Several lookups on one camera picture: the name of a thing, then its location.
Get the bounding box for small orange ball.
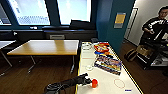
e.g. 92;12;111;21
91;78;100;89

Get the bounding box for small white puck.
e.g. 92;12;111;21
83;64;95;72

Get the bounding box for colourful snack packets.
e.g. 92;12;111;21
92;41;112;56

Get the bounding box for clear glass bowl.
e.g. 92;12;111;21
81;41;94;52

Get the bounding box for tan black backpack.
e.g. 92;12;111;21
124;48;140;63

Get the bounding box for long wooden table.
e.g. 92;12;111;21
6;39;81;75

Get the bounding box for grey bench panel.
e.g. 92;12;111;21
49;34;66;41

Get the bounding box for dark sofa cushion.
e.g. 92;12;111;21
69;19;98;31

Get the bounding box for dark window bench sofa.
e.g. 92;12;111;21
0;19;99;43

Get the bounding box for white framed doorway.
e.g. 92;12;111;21
125;7;139;41

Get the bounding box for bright window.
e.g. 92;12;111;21
56;0;92;26
8;0;52;26
0;2;12;26

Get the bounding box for small white sill item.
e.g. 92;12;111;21
30;26;40;31

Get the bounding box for person in dark shirt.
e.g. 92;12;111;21
141;5;168;46

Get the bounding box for yellow wall sign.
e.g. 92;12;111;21
113;11;127;29

